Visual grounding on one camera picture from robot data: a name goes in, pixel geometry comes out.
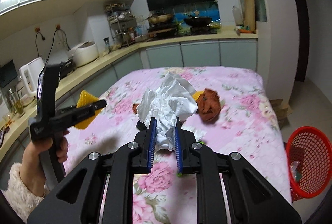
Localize white paper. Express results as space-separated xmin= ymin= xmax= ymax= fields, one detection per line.
xmin=137 ymin=73 xmax=198 ymax=151

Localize brown paper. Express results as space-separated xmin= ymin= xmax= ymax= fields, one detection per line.
xmin=195 ymin=88 xmax=222 ymax=123

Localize fluffy white left sleeve forearm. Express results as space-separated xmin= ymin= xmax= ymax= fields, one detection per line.
xmin=2 ymin=163 xmax=50 ymax=223

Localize lower kitchen cabinets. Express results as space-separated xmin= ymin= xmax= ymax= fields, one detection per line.
xmin=0 ymin=38 xmax=258 ymax=172

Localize person's left hand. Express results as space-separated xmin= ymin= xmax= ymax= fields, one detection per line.
xmin=19 ymin=138 xmax=53 ymax=197

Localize white electric kettle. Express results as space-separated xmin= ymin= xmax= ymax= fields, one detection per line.
xmin=18 ymin=57 xmax=44 ymax=97

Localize pink floral table cloth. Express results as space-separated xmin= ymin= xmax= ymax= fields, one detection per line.
xmin=64 ymin=66 xmax=291 ymax=223

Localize white rice cooker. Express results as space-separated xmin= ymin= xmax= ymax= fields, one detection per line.
xmin=67 ymin=42 xmax=99 ymax=67

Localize gas stove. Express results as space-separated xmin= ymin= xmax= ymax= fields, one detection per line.
xmin=148 ymin=25 xmax=218 ymax=39

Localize metal spice rack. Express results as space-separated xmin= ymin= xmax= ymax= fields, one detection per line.
xmin=104 ymin=3 xmax=137 ymax=47

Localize golden pan on stove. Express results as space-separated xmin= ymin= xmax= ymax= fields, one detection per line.
xmin=147 ymin=13 xmax=174 ymax=25

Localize cardboard box on floor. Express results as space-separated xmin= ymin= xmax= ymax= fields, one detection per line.
xmin=270 ymin=99 xmax=293 ymax=121

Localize black wok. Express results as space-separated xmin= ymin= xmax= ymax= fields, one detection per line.
xmin=183 ymin=16 xmax=212 ymax=28

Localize red plastic mesh basket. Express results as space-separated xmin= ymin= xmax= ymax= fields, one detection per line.
xmin=285 ymin=126 xmax=331 ymax=202

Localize wooden cutting board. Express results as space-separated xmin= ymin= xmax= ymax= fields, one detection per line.
xmin=244 ymin=0 xmax=256 ymax=33

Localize white plastic bottle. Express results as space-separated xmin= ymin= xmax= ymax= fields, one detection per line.
xmin=232 ymin=6 xmax=244 ymax=26

